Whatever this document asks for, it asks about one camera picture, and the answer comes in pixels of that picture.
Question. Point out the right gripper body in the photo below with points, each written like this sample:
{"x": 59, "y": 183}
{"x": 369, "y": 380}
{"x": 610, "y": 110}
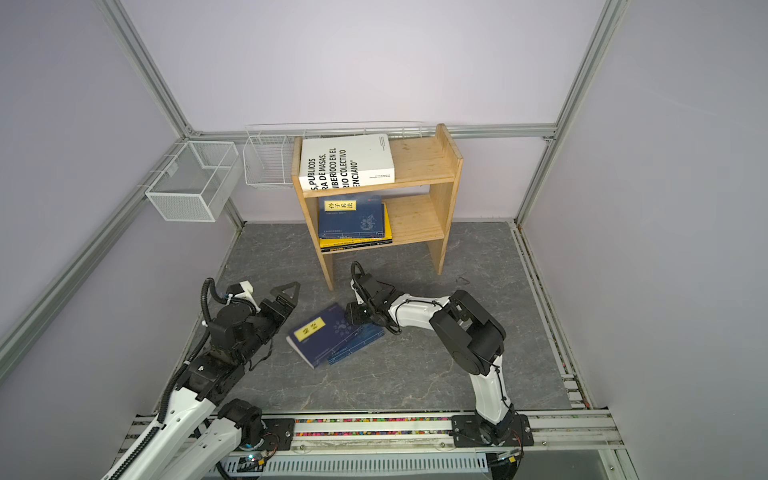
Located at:
{"x": 373, "y": 313}

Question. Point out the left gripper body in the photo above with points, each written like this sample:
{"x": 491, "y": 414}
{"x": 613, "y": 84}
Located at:
{"x": 265, "y": 324}

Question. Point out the white mesh basket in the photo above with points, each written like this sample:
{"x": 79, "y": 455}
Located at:
{"x": 197, "y": 181}

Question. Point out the blue book with barcode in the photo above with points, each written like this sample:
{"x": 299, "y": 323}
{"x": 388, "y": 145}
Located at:
{"x": 351, "y": 216}

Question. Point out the wooden two-tier shelf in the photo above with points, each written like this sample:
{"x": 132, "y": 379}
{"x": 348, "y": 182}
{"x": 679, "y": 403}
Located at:
{"x": 421, "y": 201}

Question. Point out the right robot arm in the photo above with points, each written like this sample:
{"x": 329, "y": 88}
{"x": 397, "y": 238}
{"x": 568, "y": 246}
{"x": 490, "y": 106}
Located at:
{"x": 470, "y": 334}

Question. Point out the white book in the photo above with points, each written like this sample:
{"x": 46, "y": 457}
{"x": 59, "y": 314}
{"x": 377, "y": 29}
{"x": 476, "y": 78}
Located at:
{"x": 346, "y": 162}

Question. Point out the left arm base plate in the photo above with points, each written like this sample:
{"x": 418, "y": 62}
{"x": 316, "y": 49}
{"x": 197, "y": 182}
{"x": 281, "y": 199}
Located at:
{"x": 265, "y": 435}

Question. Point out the aluminium front rail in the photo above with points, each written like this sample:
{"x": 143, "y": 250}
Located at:
{"x": 355, "y": 446}

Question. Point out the blue book with yellow label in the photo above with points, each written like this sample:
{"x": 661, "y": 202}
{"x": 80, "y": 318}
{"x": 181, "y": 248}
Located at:
{"x": 315, "y": 340}

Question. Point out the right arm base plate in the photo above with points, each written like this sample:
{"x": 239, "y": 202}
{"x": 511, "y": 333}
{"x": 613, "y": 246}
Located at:
{"x": 473, "y": 430}

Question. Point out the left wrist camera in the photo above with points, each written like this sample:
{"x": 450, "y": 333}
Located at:
{"x": 243, "y": 292}

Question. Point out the white wire rack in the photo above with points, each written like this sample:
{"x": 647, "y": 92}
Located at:
{"x": 267, "y": 153}

